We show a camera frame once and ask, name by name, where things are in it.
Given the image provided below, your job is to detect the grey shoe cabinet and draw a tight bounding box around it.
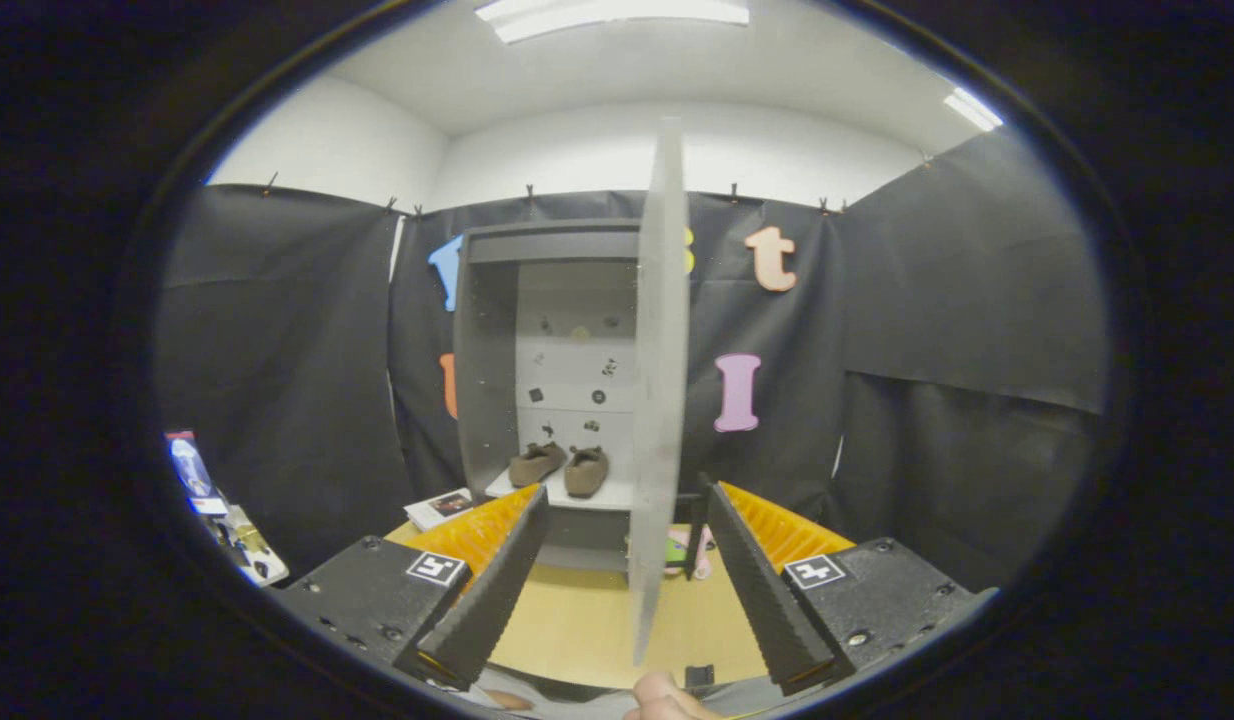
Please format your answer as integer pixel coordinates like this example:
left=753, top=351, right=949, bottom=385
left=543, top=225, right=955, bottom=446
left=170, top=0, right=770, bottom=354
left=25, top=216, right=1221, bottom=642
left=453, top=217, right=705, bottom=578

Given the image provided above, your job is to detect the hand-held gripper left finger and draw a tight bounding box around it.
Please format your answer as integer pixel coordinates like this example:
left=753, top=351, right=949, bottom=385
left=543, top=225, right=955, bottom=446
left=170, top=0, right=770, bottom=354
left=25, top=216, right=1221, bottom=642
left=275, top=484, right=552, bottom=691

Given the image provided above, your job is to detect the grey shoe cabinet door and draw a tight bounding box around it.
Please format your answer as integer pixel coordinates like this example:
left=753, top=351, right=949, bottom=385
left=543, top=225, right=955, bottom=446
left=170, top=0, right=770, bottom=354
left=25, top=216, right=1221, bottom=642
left=628, top=117, right=692, bottom=668

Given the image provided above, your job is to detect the small ceiling light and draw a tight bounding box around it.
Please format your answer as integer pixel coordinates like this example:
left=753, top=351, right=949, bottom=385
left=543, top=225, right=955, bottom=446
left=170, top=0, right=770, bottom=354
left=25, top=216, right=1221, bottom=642
left=942, top=87, right=1006, bottom=133

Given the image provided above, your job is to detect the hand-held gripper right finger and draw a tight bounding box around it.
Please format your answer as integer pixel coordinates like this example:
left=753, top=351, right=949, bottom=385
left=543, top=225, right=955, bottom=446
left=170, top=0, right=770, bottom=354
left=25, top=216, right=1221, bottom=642
left=705, top=478, right=1000, bottom=697

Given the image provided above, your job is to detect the black backdrop cloth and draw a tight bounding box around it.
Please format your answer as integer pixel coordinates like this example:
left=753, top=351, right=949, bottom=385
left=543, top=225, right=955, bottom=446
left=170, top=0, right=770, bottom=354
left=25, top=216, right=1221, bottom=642
left=157, top=125, right=1110, bottom=601

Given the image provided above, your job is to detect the colourful clutter pile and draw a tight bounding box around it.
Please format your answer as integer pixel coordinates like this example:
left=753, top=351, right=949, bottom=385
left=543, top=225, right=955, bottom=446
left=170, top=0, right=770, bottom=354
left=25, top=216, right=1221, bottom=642
left=164, top=430, right=290, bottom=588

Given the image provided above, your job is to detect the long ceiling light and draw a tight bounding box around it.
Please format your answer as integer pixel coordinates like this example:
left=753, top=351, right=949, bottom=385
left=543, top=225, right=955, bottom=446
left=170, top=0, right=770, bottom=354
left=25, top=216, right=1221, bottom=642
left=474, top=0, right=751, bottom=45

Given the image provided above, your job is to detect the brown fuzzy shoe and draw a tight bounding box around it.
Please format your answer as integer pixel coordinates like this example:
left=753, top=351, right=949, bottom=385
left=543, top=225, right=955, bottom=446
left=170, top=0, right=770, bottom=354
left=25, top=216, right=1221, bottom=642
left=563, top=446, right=611, bottom=499
left=508, top=441, right=569, bottom=489

